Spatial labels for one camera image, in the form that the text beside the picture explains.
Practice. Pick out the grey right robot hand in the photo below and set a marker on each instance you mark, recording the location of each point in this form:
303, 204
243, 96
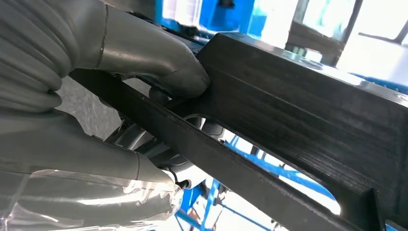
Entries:
63, 165

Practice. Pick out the blue rack on casters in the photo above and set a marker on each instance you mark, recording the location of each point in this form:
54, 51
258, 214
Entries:
195, 197

